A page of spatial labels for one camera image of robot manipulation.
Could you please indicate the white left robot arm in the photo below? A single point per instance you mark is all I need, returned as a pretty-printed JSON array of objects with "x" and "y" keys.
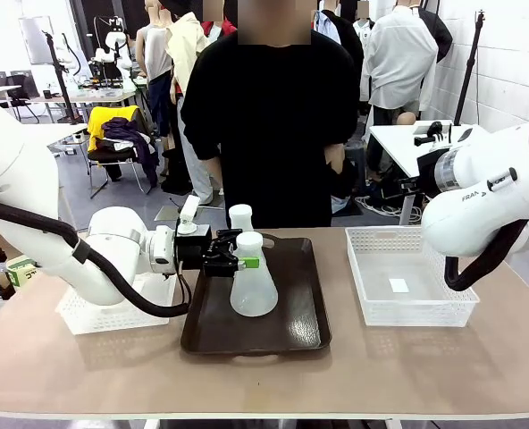
[{"x": 108, "y": 254}]

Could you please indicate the white side table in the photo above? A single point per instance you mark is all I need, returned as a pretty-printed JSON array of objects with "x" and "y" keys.
[
  {"x": 394, "y": 143},
  {"x": 63, "y": 134}
]

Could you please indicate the person's left hand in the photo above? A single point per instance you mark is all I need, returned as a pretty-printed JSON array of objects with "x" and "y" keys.
[{"x": 337, "y": 156}]

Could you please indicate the black metal chair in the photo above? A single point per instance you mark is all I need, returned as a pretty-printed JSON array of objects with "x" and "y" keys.
[{"x": 108, "y": 156}]

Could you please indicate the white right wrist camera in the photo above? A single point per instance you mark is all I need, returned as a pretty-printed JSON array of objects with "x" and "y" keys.
[{"x": 434, "y": 134}]

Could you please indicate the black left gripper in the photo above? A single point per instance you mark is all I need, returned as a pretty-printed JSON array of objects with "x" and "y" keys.
[{"x": 193, "y": 250}]

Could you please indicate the black tripod stand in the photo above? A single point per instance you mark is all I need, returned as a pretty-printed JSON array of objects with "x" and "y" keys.
[
  {"x": 61, "y": 80},
  {"x": 467, "y": 71}
]

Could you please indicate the person in black sweater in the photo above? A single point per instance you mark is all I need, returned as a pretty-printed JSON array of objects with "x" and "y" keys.
[{"x": 269, "y": 134}]

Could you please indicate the dark brown plastic tray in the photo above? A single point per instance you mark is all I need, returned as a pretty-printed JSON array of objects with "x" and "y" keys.
[{"x": 291, "y": 313}]

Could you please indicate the yellow cloth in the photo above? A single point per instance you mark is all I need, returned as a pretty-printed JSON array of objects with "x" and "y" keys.
[{"x": 95, "y": 120}]

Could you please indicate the grey floor outlet plate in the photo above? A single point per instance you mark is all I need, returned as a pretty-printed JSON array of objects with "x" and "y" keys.
[{"x": 168, "y": 213}]

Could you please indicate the white perforated plastic basket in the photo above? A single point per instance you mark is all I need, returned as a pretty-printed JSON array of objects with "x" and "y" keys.
[
  {"x": 112, "y": 319},
  {"x": 407, "y": 313}
]

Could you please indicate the white paper label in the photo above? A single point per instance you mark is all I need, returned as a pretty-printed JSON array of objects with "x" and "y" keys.
[{"x": 399, "y": 285}]

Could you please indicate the mannequin with white shirt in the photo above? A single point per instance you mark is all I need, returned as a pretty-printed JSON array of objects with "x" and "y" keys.
[{"x": 398, "y": 58}]

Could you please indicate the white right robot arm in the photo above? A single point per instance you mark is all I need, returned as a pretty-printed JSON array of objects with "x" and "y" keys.
[{"x": 479, "y": 210}]

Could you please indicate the mannequin with grey tank top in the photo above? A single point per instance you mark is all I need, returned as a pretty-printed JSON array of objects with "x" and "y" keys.
[{"x": 155, "y": 49}]

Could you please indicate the translucent white conical flask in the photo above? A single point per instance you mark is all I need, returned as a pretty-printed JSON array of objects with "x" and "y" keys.
[
  {"x": 253, "y": 295},
  {"x": 240, "y": 219}
]

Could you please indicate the mannequin with black coat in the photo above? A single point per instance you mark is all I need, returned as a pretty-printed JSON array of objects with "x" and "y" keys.
[{"x": 345, "y": 40}]

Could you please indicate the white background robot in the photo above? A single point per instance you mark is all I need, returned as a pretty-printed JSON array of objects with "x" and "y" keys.
[{"x": 110, "y": 44}]

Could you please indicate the black office chair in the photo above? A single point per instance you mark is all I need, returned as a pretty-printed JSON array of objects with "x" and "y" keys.
[{"x": 19, "y": 96}]

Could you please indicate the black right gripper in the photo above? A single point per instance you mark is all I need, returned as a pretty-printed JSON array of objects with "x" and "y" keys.
[{"x": 430, "y": 174}]

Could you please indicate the grey standing board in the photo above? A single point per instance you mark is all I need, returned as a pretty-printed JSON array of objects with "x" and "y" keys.
[{"x": 36, "y": 40}]

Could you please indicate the green and white bag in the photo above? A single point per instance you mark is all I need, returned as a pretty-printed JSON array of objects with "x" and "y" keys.
[{"x": 21, "y": 272}]

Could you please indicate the purple cloth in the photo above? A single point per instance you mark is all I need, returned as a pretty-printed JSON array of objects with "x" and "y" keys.
[{"x": 126, "y": 129}]

